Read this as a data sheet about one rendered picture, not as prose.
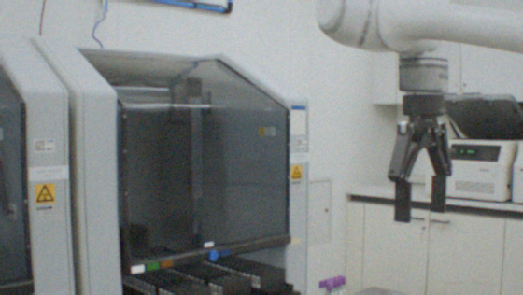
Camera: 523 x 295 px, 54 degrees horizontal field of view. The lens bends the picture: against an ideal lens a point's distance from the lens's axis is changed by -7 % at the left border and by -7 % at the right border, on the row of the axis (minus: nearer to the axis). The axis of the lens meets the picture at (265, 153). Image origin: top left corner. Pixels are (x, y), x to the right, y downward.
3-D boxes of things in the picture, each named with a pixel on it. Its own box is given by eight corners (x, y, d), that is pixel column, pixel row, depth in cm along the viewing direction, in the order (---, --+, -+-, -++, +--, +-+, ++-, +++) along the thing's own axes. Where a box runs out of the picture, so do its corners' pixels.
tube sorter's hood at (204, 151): (52, 243, 174) (49, 50, 171) (196, 223, 216) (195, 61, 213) (128, 277, 137) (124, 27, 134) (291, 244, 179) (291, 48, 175)
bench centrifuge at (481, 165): (422, 196, 340) (423, 94, 336) (467, 188, 381) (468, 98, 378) (502, 204, 298) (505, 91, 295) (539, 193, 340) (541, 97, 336)
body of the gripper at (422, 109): (430, 91, 89) (430, 147, 89) (453, 94, 94) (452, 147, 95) (392, 92, 94) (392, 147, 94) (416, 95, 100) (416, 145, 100)
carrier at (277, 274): (281, 285, 181) (281, 267, 180) (286, 286, 179) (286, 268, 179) (255, 291, 173) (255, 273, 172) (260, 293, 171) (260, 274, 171)
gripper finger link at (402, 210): (412, 181, 90) (409, 181, 89) (410, 222, 90) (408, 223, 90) (397, 179, 92) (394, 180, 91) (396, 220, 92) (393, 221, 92)
